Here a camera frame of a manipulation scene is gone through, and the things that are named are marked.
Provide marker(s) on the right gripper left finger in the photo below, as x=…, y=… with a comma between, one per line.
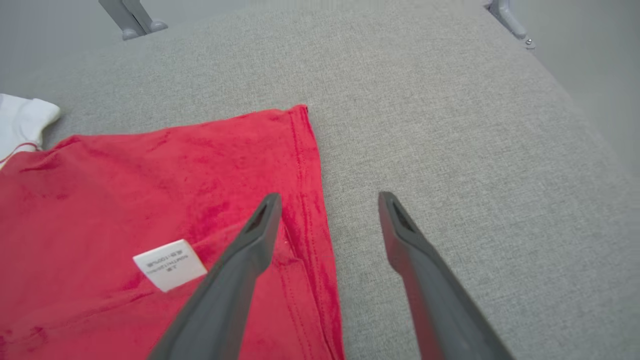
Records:
x=235, y=280

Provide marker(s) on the grey metal frame leg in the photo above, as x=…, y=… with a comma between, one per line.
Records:
x=507, y=17

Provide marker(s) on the grey metal post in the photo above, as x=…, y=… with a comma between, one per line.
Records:
x=140, y=12
x=117, y=12

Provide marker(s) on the red jersey with black number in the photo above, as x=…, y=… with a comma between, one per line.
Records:
x=100, y=200

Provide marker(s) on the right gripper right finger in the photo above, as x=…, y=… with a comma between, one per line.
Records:
x=435, y=300

